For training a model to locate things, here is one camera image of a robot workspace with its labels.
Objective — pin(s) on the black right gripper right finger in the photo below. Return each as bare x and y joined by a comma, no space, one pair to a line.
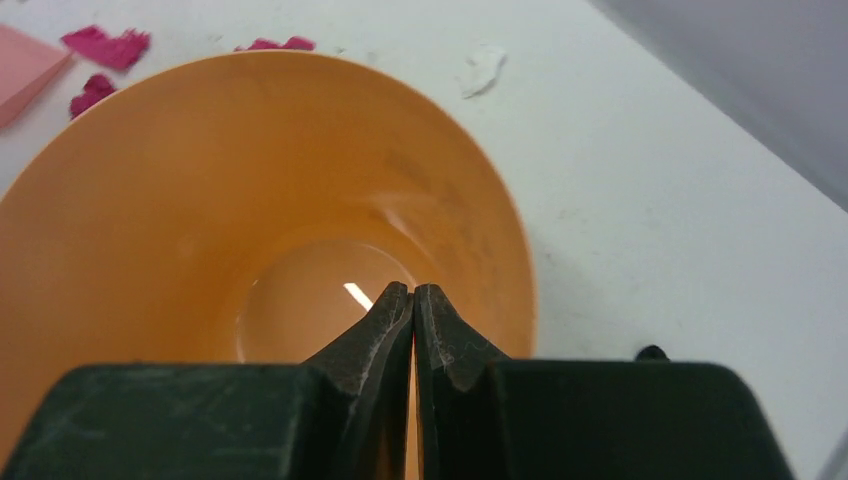
485,415

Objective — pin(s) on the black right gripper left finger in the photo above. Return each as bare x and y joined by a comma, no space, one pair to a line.
340,414

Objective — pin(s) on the orange plastic bucket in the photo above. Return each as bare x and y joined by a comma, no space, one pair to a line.
249,208

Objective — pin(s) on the pink plastic dustpan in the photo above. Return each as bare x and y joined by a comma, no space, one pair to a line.
28,66

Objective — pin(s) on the white paper scrap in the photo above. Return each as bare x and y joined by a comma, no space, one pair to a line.
483,68

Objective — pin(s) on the magenta paper scrap strip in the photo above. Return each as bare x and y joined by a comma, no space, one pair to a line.
295,43

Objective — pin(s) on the magenta flat paper scrap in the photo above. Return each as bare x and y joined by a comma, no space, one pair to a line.
96,88

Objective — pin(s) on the magenta crumpled paper scrap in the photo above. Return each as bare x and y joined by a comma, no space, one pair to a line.
118,53

